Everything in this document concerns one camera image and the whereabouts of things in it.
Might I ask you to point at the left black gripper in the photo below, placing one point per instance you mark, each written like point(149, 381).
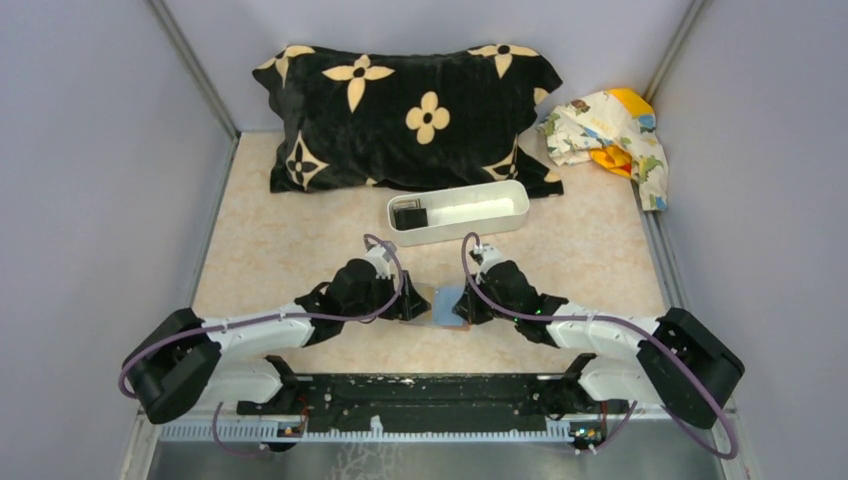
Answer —
point(409, 304)

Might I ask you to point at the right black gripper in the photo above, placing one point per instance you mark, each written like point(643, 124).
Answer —
point(468, 308)

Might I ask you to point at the brown leather card holder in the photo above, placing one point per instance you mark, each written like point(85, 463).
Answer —
point(440, 315)

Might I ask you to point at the white oblong plastic bin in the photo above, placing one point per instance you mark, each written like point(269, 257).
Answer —
point(488, 208)

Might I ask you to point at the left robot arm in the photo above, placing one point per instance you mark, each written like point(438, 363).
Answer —
point(189, 363)

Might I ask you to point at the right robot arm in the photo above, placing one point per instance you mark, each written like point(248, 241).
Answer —
point(671, 360)

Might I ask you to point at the stack of cards in bin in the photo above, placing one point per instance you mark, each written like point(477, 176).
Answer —
point(408, 214)

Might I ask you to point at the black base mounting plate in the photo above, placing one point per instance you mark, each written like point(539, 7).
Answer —
point(430, 401)

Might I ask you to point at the black floral pillow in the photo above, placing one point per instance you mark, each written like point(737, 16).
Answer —
point(413, 123)

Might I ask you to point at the cartoon print cloth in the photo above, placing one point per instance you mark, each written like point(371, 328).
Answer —
point(615, 129)

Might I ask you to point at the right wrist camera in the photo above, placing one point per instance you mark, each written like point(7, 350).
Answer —
point(486, 256)

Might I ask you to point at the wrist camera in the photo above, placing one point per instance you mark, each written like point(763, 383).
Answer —
point(380, 257)
point(486, 256)

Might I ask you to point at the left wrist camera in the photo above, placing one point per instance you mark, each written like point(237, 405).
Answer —
point(380, 257)

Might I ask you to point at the aluminium frame rail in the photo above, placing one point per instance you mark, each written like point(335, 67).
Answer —
point(424, 424)

